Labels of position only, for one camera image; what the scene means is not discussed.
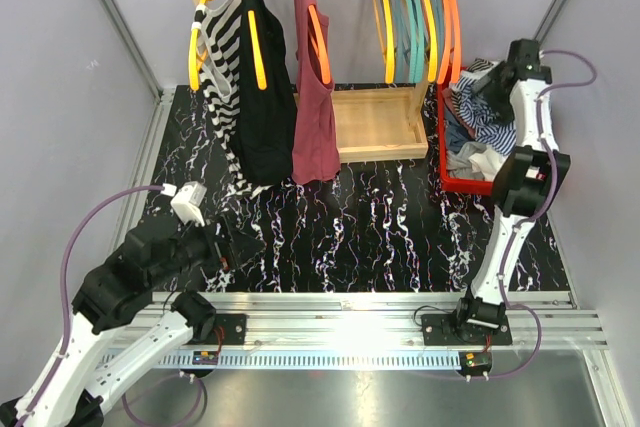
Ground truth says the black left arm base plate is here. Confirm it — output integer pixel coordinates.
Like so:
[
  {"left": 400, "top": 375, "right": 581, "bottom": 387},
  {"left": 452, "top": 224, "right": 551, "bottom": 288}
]
[{"left": 197, "top": 313, "right": 248, "bottom": 346}]

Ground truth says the black white striped tank top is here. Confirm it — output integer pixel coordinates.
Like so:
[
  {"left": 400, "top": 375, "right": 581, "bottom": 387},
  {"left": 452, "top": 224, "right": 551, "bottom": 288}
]
[{"left": 200, "top": 0, "right": 267, "bottom": 198}]

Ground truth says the orange hanger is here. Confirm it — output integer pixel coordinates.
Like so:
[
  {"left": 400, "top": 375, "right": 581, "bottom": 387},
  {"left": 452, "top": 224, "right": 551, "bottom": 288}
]
[{"left": 307, "top": 4, "right": 332, "bottom": 85}]

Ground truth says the pile of clothes in bin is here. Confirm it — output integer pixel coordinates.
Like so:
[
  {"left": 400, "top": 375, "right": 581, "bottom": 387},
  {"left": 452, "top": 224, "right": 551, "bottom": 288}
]
[{"left": 442, "top": 59, "right": 519, "bottom": 183}]

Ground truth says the yellow hanger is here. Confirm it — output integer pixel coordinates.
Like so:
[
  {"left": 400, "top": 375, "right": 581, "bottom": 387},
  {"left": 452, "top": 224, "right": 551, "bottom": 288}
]
[
  {"left": 372, "top": 0, "right": 395, "bottom": 84},
  {"left": 248, "top": 9, "right": 267, "bottom": 91},
  {"left": 187, "top": 0, "right": 214, "bottom": 91}
]

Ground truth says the bundle of empty hangers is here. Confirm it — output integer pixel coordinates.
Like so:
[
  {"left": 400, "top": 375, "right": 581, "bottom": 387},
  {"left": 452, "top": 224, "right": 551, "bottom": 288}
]
[{"left": 390, "top": 0, "right": 462, "bottom": 85}]

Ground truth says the maroon tank top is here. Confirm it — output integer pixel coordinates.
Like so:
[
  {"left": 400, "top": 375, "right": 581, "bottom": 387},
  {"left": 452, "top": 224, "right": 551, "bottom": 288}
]
[{"left": 292, "top": 0, "right": 341, "bottom": 185}]

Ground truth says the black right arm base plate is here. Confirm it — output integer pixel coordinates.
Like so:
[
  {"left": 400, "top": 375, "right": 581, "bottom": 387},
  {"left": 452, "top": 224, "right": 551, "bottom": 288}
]
[{"left": 420, "top": 314, "right": 513, "bottom": 347}]

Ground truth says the blue white striped tank top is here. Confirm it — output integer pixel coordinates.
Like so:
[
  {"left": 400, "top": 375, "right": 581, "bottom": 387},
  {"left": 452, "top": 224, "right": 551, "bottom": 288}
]
[{"left": 449, "top": 70, "right": 516, "bottom": 156}]

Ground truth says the white slotted cable duct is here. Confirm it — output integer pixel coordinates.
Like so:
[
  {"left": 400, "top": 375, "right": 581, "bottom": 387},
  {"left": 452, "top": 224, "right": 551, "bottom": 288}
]
[{"left": 156, "top": 349, "right": 461, "bottom": 371}]

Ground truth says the wooden clothes rack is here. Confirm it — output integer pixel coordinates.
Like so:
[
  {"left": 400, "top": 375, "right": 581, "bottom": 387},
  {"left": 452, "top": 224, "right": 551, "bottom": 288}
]
[{"left": 175, "top": 0, "right": 471, "bottom": 164}]

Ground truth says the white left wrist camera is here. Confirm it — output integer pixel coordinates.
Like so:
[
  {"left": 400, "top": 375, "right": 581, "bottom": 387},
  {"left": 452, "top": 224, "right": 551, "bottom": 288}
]
[{"left": 161, "top": 181, "right": 207, "bottom": 227}]

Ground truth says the yellow hanger under striped top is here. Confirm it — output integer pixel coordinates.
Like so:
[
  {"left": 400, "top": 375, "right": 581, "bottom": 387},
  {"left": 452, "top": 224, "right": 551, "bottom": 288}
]
[{"left": 187, "top": 0, "right": 214, "bottom": 91}]

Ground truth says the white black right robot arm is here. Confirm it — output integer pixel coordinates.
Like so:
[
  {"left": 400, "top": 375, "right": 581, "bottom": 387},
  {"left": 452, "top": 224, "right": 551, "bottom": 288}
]
[{"left": 451, "top": 39, "right": 571, "bottom": 344}]

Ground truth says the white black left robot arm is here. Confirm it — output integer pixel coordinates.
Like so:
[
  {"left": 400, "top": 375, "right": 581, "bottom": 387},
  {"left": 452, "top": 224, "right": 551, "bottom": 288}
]
[{"left": 1, "top": 216, "right": 264, "bottom": 426}]

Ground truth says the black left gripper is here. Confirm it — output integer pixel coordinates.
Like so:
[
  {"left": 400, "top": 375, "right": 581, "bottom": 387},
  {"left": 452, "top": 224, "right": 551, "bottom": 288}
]
[{"left": 149, "top": 211, "right": 265, "bottom": 287}]

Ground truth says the aluminium rail frame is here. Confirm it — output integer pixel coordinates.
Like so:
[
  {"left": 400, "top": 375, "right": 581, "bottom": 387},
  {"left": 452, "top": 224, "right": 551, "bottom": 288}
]
[{"left": 67, "top": 86, "right": 609, "bottom": 348}]

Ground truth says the red plastic bin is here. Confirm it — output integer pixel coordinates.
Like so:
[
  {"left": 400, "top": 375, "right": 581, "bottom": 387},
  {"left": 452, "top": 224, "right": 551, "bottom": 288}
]
[{"left": 436, "top": 66, "right": 516, "bottom": 194}]

